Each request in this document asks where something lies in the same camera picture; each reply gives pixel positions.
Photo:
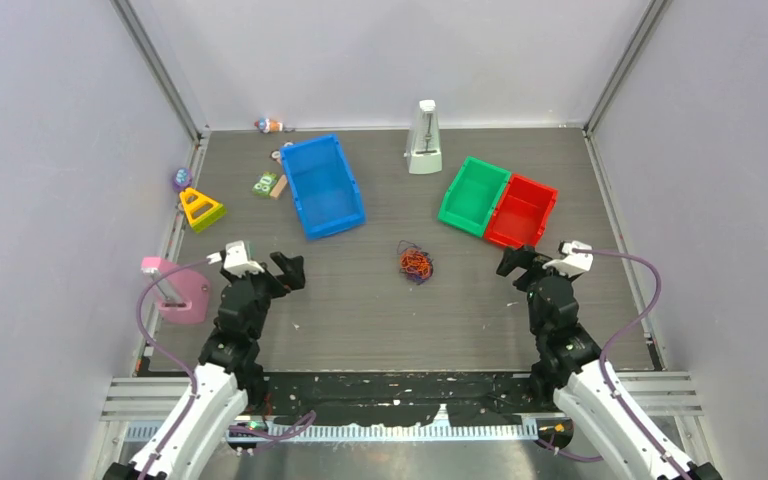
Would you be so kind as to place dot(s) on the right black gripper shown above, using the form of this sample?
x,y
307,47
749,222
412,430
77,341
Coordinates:
x,y
523,258

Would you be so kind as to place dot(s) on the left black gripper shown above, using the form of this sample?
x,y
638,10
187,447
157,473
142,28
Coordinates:
x,y
291,268

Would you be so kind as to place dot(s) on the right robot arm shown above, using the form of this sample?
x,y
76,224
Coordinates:
x,y
573,373

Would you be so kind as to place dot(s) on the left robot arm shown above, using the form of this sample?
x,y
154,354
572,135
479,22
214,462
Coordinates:
x,y
227,378

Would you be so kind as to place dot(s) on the red plastic bin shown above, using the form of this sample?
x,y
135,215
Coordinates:
x,y
521,214

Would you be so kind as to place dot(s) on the green toy block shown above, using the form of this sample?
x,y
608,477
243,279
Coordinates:
x,y
265,184

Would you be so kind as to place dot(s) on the wooden block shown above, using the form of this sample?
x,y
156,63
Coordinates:
x,y
279,187

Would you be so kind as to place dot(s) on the blue plastic bin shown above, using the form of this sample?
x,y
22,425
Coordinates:
x,y
324,189

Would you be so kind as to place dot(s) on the green plastic bin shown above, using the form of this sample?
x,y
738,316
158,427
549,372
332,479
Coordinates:
x,y
471,199

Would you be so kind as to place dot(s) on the yellow triangle toy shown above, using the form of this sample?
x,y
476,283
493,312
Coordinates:
x,y
201,211

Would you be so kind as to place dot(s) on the pink stand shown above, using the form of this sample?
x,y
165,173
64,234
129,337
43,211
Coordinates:
x,y
181,298

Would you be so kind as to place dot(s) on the small round toy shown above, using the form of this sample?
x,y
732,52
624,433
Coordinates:
x,y
276,154

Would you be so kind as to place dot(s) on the purple round toy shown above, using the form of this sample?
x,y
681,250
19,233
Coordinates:
x,y
182,179

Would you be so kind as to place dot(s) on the small figurine toy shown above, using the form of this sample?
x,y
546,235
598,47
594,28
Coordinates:
x,y
267,125

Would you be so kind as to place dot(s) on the white metronome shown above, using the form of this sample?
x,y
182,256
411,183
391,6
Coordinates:
x,y
423,152

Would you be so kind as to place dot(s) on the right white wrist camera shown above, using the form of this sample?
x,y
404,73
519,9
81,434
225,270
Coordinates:
x,y
574,259

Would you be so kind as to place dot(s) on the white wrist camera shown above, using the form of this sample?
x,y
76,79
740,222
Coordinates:
x,y
235,259
574,259

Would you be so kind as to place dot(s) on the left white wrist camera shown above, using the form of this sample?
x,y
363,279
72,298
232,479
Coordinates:
x,y
235,259

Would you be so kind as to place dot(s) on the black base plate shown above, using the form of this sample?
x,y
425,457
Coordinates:
x,y
400,398

